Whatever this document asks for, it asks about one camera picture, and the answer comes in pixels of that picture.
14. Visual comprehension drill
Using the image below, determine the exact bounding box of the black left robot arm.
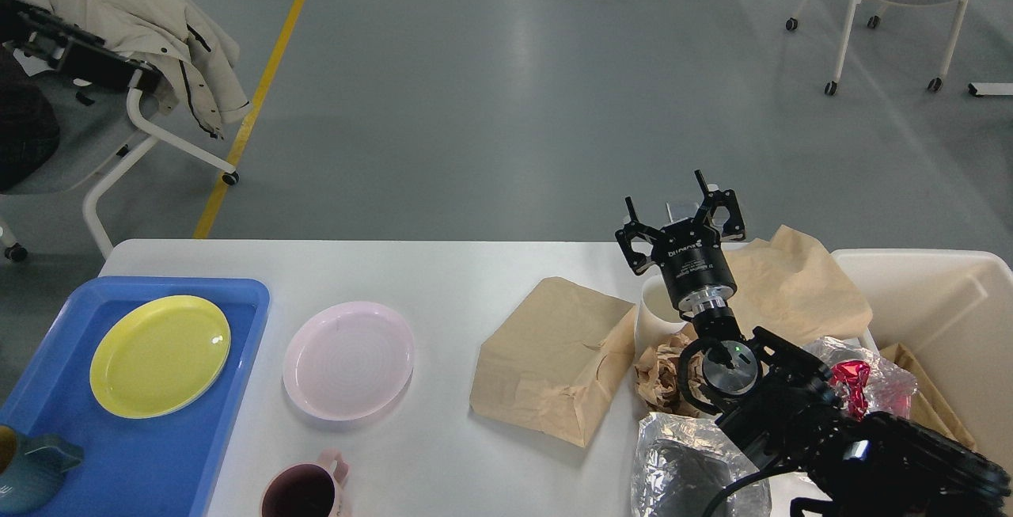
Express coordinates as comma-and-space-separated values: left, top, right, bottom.
1, 0, 163, 93

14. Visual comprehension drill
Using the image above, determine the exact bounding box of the blue plastic tray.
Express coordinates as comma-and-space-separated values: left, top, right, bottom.
1, 276, 269, 516

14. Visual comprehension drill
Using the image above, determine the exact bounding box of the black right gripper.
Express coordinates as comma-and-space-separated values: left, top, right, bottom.
616, 169, 747, 314

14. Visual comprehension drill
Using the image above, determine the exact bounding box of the brown paper bag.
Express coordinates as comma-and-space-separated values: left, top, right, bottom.
469, 276, 635, 447

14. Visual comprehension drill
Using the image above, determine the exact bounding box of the clear plastic wrap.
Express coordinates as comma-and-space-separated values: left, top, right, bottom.
802, 336, 916, 417

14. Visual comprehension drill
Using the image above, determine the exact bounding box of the crumpled brown paper sheet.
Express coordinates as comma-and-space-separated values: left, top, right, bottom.
723, 225, 873, 345

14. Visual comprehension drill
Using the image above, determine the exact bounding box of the white paper cup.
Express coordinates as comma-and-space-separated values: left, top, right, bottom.
634, 275, 687, 359

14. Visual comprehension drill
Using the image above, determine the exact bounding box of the white plastic bin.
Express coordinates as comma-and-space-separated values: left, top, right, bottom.
831, 249, 1012, 469

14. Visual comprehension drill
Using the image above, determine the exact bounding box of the pink ribbed mug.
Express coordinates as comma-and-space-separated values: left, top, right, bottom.
260, 449, 350, 516

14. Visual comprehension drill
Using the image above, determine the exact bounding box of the yellow plate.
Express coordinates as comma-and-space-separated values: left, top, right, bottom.
88, 295, 232, 420

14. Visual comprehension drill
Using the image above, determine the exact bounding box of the teal ribbed mug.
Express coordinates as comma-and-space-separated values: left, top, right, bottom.
1, 424, 85, 515

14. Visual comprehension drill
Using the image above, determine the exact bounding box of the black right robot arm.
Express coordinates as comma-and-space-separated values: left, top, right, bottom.
615, 171, 1011, 516

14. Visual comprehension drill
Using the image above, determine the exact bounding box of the silver foil bag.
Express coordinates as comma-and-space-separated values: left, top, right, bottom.
629, 412, 757, 516

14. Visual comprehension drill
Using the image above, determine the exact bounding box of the crumpled brown paper ball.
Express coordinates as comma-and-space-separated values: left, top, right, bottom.
635, 333, 705, 417

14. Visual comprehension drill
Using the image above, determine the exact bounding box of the brown paper in bin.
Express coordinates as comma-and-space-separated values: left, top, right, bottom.
879, 343, 978, 451

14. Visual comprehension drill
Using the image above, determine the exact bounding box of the black bag on chair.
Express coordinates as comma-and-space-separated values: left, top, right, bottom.
1, 49, 60, 191

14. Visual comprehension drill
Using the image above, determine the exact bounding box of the white bar on floor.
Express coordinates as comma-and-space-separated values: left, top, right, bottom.
967, 82, 1013, 97

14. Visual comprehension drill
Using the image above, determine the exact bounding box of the beige jacket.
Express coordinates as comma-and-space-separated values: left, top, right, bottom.
22, 0, 251, 135

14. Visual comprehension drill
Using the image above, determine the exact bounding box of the pink plate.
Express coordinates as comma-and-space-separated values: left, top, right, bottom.
283, 301, 415, 422

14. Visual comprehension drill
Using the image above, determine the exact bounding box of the red foil wrapper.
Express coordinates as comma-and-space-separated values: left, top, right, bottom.
829, 359, 871, 422

